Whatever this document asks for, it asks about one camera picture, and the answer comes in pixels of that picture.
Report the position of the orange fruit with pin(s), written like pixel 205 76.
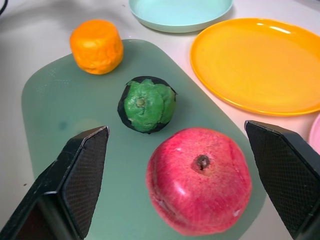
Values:
pixel 97 47

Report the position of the red pomegranate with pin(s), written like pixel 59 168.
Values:
pixel 200 182

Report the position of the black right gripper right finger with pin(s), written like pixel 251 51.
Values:
pixel 285 172

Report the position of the pink plate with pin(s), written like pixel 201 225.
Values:
pixel 315 132

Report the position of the green fruit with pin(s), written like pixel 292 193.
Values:
pixel 147 105

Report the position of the green cutting mat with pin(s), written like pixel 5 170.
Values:
pixel 120 155

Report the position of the light green plate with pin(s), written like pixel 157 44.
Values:
pixel 180 12

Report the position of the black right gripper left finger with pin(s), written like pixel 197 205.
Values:
pixel 75 175

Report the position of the orange plate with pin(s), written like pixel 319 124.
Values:
pixel 255 65

